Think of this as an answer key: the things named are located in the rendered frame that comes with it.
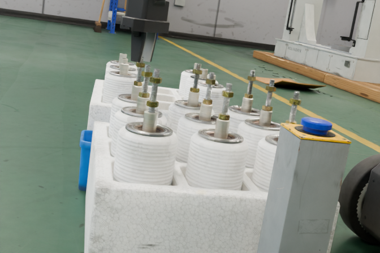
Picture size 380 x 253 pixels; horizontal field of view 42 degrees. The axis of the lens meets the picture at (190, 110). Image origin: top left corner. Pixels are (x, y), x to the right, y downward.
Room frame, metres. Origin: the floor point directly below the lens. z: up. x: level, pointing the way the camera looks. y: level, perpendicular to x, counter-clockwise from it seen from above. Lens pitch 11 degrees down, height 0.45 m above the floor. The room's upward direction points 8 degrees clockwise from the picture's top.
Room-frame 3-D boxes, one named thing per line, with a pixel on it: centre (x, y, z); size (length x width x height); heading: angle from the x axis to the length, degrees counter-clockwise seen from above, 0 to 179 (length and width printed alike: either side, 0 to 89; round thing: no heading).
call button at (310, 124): (0.65, -0.17, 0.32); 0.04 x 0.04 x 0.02
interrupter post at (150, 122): (0.77, 0.06, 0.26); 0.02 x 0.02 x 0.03
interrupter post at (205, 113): (0.91, -0.03, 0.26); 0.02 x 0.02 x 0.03
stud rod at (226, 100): (0.80, -0.06, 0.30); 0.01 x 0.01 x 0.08
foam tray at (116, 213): (0.91, -0.03, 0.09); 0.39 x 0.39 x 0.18; 13
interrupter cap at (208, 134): (0.80, -0.06, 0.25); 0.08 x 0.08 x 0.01
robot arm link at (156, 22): (1.00, 0.11, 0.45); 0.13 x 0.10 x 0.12; 153
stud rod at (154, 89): (0.77, 0.06, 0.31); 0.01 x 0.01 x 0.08
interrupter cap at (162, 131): (0.77, 0.06, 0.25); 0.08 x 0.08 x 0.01
